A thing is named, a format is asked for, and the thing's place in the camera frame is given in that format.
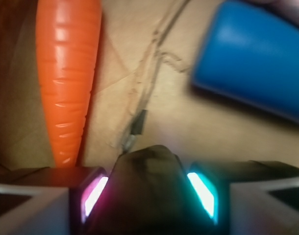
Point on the gripper left finger with light pad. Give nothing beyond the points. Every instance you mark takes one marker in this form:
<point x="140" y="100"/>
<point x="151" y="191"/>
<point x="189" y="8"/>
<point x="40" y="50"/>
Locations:
<point x="49" y="201"/>

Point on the gripper right finger with light pad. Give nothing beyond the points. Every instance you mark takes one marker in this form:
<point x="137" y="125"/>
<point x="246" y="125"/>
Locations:
<point x="248" y="198"/>

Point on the small black box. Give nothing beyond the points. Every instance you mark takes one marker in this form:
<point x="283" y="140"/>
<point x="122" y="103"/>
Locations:
<point x="148" y="193"/>

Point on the brown paper bag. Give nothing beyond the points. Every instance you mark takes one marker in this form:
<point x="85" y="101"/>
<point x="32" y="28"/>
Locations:
<point x="146" y="55"/>

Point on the blue toy bottle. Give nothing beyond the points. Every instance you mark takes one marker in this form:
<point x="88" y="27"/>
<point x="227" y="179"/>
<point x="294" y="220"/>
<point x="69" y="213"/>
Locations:
<point x="252" y="56"/>

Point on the orange toy carrot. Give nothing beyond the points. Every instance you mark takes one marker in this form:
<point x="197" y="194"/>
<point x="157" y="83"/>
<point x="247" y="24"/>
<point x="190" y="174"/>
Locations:
<point x="67" y="41"/>

